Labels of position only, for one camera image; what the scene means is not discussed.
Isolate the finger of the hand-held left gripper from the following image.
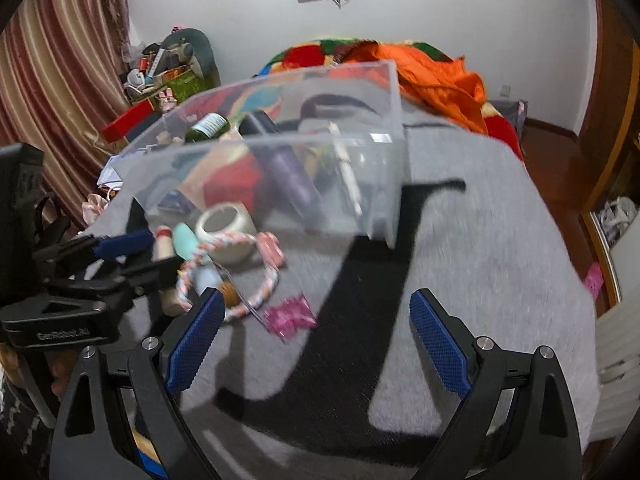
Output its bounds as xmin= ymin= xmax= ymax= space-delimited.
xmin=45 ymin=256 xmax=182 ymax=302
xmin=32 ymin=230 xmax=156 ymax=277

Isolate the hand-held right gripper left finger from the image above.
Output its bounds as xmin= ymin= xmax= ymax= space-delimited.
xmin=50 ymin=287 xmax=226 ymax=480

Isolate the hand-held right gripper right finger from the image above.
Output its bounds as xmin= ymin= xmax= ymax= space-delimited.
xmin=409 ymin=288 xmax=585 ymax=480

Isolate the beige foundation bottle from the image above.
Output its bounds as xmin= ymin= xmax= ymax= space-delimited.
xmin=152 ymin=226 xmax=183 ymax=317

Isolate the dark blue small box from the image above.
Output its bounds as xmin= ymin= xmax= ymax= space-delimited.
xmin=159 ymin=191 xmax=193 ymax=212

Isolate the beige cosmetic tube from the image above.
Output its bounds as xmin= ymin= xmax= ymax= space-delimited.
xmin=177 ymin=157 xmax=236 ymax=206

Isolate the red foil packet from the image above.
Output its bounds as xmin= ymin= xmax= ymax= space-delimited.
xmin=202 ymin=162 xmax=263 ymax=213

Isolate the green glass bottle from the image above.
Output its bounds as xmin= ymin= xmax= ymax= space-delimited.
xmin=185 ymin=112 xmax=230 ymax=143

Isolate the clear plastic storage bin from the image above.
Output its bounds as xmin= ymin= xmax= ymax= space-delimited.
xmin=111 ymin=59 xmax=407 ymax=250

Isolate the purple cosmetic bottle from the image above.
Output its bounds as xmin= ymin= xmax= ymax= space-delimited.
xmin=239 ymin=110 xmax=326 ymax=223

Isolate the white pen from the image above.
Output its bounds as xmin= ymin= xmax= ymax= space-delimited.
xmin=327 ymin=121 xmax=363 ymax=218

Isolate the mint small bottle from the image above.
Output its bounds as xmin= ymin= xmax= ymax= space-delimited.
xmin=172 ymin=223 xmax=200 ymax=263

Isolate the pink frilly cloth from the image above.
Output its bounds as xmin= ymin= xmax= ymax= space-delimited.
xmin=82 ymin=192 xmax=113 ymax=226

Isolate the light blue small bottle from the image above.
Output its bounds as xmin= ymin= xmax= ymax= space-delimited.
xmin=192 ymin=265 xmax=223 ymax=298

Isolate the blue white notebook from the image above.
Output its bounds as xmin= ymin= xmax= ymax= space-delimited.
xmin=97 ymin=162 xmax=123 ymax=188

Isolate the white tape roll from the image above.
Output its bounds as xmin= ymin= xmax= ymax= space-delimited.
xmin=194 ymin=202 xmax=258 ymax=266

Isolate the pink crinkled wrapper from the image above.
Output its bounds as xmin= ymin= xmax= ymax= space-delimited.
xmin=263 ymin=296 xmax=318 ymax=341

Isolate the pink small packet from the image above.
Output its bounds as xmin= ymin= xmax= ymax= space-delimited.
xmin=257 ymin=232 xmax=287 ymax=267

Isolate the red long box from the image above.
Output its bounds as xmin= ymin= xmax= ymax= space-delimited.
xmin=102 ymin=101 xmax=153 ymax=143

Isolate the striped pink gold curtain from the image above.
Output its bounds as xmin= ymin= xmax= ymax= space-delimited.
xmin=0 ymin=0 xmax=133 ymax=226

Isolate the green gift box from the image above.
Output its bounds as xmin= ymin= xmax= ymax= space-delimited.
xmin=162 ymin=72 xmax=208 ymax=103

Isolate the grey neck pillow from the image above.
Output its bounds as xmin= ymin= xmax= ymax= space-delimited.
xmin=161 ymin=28 xmax=221 ymax=88

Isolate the white bag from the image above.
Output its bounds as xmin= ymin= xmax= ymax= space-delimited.
xmin=597 ymin=196 xmax=637 ymax=248

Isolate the colourful patchwork quilt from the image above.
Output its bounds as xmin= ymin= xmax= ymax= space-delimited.
xmin=257 ymin=37 xmax=523 ymax=161

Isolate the orange down jacket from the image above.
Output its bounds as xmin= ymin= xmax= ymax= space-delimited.
xmin=345 ymin=42 xmax=488 ymax=136

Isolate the wooden wardrobe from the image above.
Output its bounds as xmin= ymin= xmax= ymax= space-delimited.
xmin=575 ymin=0 xmax=640 ymax=311

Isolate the braided pink white rope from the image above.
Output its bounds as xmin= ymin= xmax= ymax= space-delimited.
xmin=176 ymin=232 xmax=281 ymax=323

